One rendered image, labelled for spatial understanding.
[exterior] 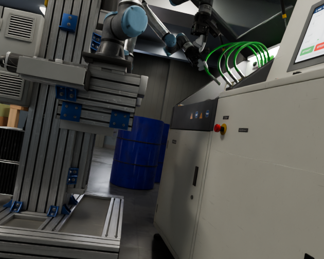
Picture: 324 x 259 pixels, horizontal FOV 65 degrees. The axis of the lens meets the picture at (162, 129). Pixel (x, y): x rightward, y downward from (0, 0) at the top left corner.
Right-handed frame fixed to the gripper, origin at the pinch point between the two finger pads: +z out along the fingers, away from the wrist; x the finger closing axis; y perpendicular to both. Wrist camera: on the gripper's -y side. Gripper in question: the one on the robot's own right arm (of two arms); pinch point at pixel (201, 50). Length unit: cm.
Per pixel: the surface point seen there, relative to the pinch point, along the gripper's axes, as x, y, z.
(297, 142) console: 75, -3, 47
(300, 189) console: 78, -3, 60
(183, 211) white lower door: 5, -3, 90
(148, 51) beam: -601, -71, -190
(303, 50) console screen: 43, -30, 4
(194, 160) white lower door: 8, -3, 61
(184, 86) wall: -670, -226, -127
